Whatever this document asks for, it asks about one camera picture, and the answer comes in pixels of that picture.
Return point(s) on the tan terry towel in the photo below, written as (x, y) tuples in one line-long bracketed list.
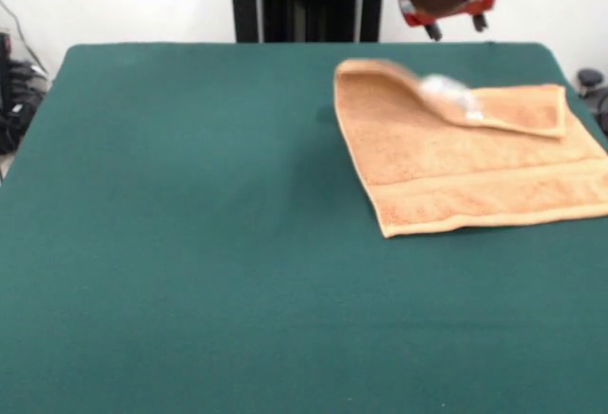
[(451, 172)]

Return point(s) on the dark green table cloth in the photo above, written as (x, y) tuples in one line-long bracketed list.
[(166, 267)]

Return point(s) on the black box with red light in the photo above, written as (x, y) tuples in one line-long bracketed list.
[(5, 48)]

